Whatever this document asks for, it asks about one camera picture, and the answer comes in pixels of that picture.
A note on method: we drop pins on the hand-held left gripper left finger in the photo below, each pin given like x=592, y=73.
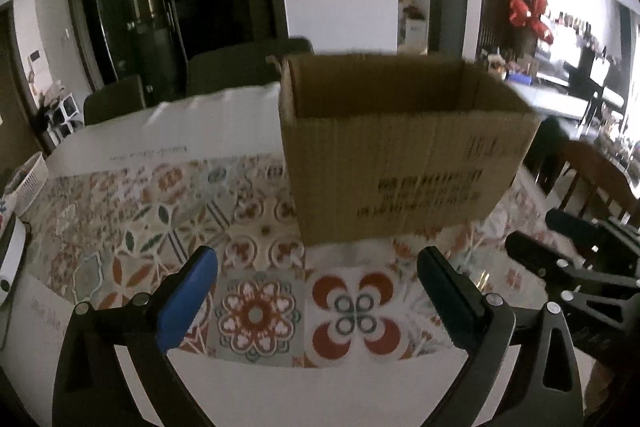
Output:
x=187, y=302

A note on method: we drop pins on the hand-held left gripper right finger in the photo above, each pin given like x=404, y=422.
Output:
x=450, y=302

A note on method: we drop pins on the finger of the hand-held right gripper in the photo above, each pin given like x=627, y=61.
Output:
x=535, y=254
x=567, y=221

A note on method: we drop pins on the brown cardboard box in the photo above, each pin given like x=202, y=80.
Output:
x=390, y=167

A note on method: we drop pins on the dark wooden chair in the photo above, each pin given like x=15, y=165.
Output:
x=600, y=172

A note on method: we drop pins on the patterned table runner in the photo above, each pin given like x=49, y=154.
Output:
x=150, y=217

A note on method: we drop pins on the white television cabinet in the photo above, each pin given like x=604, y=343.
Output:
x=550, y=99

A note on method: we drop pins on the blue box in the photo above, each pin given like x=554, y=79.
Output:
x=517, y=78

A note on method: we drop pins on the flat screen television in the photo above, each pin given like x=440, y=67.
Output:
x=580, y=69

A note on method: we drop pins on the white and blue appliance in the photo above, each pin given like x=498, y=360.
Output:
x=10, y=257

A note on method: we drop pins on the row of shelf ornaments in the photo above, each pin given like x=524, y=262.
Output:
x=575, y=24

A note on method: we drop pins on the white plastic basket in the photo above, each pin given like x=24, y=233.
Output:
x=30, y=177

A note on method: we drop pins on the red bow balloon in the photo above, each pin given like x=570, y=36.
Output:
x=520, y=12

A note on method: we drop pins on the small dark upholstered chair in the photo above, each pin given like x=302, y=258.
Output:
x=115, y=99

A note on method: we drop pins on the white cube shelf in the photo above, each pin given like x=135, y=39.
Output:
x=65, y=107

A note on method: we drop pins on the wide dark upholstered chair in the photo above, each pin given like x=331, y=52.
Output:
x=250, y=64

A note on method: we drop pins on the dark sliding glass door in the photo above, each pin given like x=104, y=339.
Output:
x=130, y=7

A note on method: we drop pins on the wall switch panel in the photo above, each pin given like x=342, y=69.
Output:
x=34, y=55

